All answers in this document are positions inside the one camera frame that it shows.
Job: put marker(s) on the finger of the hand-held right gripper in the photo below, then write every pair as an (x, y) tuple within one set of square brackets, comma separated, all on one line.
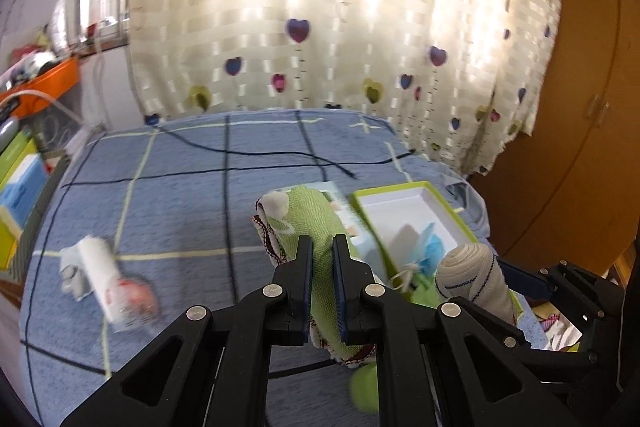
[(525, 279), (510, 341)]

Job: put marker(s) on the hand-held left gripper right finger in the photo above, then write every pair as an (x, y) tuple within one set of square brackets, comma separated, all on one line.
[(342, 287)]

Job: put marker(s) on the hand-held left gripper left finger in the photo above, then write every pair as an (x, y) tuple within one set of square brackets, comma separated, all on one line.
[(305, 287)]

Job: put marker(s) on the beige sock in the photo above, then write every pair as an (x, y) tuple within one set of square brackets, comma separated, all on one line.
[(470, 267)]

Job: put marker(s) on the green cloth with patterned trim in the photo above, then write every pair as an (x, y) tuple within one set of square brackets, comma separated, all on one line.
[(310, 217)]

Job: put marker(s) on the blue face mask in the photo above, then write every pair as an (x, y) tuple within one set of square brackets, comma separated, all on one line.
[(432, 252)]

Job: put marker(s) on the white box with green rim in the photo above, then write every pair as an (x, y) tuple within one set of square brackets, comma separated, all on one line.
[(400, 207)]

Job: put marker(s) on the white printed cloth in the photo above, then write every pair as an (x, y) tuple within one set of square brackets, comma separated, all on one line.
[(557, 329)]

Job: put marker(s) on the grey cloth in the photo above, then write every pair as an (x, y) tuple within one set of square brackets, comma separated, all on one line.
[(472, 207)]

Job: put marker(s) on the blue checked bed sheet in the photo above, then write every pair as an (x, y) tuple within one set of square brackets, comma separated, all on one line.
[(200, 217)]

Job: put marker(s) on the wooden wardrobe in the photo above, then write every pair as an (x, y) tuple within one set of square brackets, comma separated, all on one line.
[(575, 107)]

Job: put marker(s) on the white sock with pink print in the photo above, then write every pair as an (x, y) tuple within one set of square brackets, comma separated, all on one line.
[(100, 267)]

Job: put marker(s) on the cream curtain with hearts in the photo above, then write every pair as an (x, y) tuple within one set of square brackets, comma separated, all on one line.
[(350, 7)]

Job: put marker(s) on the blue tissue box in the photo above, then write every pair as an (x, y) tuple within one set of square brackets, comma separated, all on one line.
[(22, 192)]

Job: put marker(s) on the lime green box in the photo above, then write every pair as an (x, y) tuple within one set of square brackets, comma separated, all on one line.
[(7, 242)]

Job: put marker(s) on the light green flat box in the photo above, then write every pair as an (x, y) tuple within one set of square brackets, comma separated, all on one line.
[(17, 154)]

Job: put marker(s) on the orange plastic tray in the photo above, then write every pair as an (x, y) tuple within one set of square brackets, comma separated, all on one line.
[(55, 79)]

